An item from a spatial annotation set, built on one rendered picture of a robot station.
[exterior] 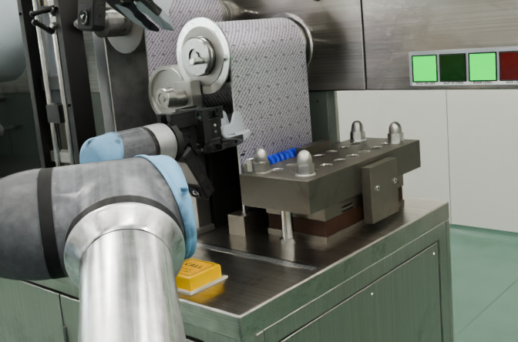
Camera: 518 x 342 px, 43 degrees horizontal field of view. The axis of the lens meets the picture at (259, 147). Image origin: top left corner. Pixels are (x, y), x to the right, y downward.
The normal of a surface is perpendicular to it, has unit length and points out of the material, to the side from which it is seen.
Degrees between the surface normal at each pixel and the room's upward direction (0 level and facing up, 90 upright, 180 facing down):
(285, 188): 90
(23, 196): 44
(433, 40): 90
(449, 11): 90
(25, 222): 72
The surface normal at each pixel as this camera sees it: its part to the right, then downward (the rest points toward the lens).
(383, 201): 0.75, 0.05
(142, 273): 0.36, -0.86
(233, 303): -0.09, -0.98
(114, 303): -0.22, -0.84
